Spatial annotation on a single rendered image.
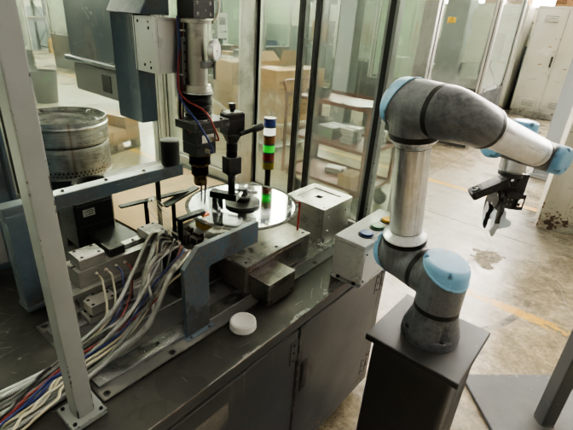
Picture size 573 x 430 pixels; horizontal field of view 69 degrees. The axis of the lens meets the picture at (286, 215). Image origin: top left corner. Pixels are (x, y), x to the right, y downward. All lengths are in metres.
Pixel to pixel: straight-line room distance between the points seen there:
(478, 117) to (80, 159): 1.32
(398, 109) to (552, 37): 8.42
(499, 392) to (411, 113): 1.59
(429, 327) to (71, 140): 1.31
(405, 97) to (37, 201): 0.73
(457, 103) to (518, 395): 1.64
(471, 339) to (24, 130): 1.10
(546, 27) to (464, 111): 8.48
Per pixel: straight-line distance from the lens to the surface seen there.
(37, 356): 1.18
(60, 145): 1.68
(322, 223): 1.47
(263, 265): 1.25
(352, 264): 1.31
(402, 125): 0.99
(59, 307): 0.82
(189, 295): 1.05
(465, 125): 0.93
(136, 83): 1.18
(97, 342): 1.10
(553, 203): 4.09
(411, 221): 1.11
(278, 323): 1.17
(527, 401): 2.30
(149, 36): 1.10
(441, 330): 1.16
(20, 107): 0.69
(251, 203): 1.31
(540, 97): 9.40
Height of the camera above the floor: 1.50
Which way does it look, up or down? 26 degrees down
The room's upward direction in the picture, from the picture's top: 4 degrees clockwise
